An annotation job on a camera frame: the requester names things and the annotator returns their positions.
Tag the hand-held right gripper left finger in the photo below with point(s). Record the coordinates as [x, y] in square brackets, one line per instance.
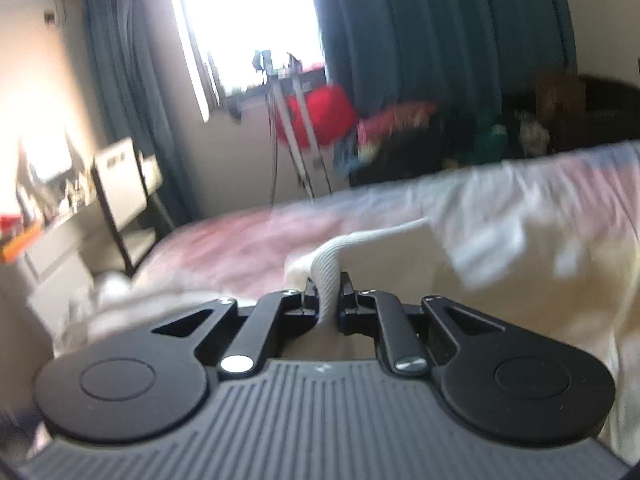
[309, 302]

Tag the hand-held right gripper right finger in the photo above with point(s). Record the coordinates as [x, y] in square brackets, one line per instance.
[348, 305]

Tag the white pants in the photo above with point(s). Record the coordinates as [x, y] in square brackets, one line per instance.
[327, 265]

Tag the pile of colourful clothes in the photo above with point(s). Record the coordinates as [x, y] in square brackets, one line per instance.
[395, 120]

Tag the bed with pastel sheet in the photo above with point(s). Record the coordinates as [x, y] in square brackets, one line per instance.
[225, 240]

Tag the red bag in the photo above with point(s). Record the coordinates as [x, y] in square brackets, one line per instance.
[325, 110]

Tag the white box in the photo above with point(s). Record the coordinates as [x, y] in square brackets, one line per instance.
[150, 170]

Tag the white and black chair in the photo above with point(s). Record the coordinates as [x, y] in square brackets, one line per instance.
[125, 195]

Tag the green bag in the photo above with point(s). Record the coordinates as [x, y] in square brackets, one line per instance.
[490, 135]

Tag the patterned cloth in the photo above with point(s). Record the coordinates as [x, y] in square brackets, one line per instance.
[532, 132]

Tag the row of cosmetic bottles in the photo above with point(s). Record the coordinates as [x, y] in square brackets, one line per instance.
[75, 192]

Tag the white vanity dresser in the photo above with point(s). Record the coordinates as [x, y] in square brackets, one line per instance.
[50, 255]

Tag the window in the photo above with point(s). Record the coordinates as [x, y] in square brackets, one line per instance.
[245, 20]

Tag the wide blue curtain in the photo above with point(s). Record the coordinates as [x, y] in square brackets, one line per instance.
[440, 25]

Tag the orange box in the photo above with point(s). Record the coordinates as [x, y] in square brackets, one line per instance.
[20, 242]

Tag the narrow blue curtain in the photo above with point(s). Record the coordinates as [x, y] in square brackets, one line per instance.
[130, 60]

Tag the wavy vanity mirror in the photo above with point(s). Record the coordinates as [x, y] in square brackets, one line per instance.
[42, 160]

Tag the dark armchair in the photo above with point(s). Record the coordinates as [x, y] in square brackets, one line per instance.
[590, 115]

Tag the wall socket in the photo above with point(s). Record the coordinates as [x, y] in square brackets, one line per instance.
[49, 16]

